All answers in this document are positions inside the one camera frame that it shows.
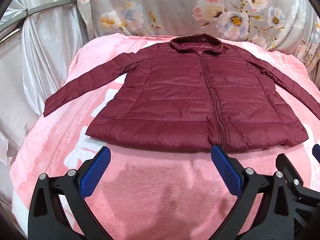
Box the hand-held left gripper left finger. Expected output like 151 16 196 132
29 145 118 240

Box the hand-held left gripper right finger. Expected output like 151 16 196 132
200 144 293 240

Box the maroon puffer jacket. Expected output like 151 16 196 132
43 35 320 152

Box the pink bow-print blanket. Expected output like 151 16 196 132
9 34 320 240

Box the silver satin curtain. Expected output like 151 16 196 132
0 0 90 230

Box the curved metal rail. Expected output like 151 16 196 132
0 0 78 43

